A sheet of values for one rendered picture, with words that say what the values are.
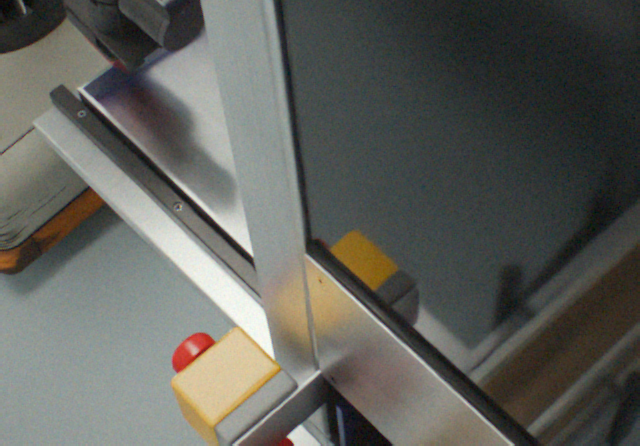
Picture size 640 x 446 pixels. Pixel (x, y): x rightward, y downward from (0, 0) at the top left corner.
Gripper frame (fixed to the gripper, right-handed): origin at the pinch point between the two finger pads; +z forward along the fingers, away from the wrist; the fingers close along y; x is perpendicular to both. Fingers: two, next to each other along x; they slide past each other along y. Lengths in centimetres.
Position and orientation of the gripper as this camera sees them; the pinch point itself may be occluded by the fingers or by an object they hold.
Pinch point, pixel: (130, 64)
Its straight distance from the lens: 133.6
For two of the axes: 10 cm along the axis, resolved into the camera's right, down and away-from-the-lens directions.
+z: -0.3, 4.4, 9.0
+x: 7.3, -6.0, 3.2
